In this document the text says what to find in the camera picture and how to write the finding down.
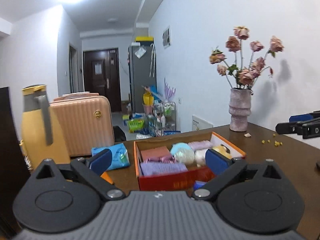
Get light blue plush toy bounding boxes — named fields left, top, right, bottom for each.
left=170, top=142, right=192, bottom=155

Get orange fabric band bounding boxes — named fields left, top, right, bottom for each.
left=100, top=172, right=114, bottom=185

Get yellow plush toy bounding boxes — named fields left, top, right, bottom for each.
left=212, top=145, right=232, bottom=159

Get white plush ball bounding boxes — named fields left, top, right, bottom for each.
left=195, top=148, right=208, bottom=167

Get blue tissue pack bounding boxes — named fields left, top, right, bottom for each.
left=91, top=143, right=130, bottom=171

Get small blue packet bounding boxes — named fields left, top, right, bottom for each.
left=193, top=180, right=206, bottom=191

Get rolled lilac towel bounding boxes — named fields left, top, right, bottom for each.
left=188, top=140, right=214, bottom=152

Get yellow crumbs on table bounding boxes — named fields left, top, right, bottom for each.
left=261, top=133, right=283, bottom=147

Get white round sponge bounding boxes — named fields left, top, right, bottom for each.
left=174, top=149, right=195, bottom=165

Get orange red cardboard box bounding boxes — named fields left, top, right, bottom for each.
left=133, top=130, right=246, bottom=191

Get pink hard-shell suitcase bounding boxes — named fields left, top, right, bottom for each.
left=50, top=93, right=115, bottom=157

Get purple folded towel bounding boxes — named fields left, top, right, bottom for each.
left=140, top=162, right=188, bottom=176

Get yellow thermos jug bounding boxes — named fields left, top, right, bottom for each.
left=21, top=85, right=70, bottom=169

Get green plastic basket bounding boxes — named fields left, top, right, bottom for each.
left=127, top=119, right=144, bottom=133

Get pink folded cloth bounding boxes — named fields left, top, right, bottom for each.
left=140, top=146, right=171, bottom=161

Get pink ceramic vase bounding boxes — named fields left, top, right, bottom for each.
left=229, top=88, right=252, bottom=132

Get black chair back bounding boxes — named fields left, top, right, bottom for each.
left=1, top=87, right=30, bottom=238

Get dried pink rose bouquet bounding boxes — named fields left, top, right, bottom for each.
left=209, top=25, right=285, bottom=91

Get purple decorative fan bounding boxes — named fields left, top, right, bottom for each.
left=164, top=79, right=176, bottom=102

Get dark brown entrance door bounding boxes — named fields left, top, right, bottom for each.
left=83, top=48, right=121, bottom=112

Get grey refrigerator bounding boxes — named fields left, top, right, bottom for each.
left=128, top=41, right=157, bottom=113

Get yellow box on refrigerator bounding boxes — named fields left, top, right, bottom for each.
left=135, top=36, right=154, bottom=42

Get wire storage cart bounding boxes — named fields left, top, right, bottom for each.
left=153, top=102, right=176, bottom=137

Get wall picture frame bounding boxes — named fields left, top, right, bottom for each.
left=162, top=26, right=171, bottom=48

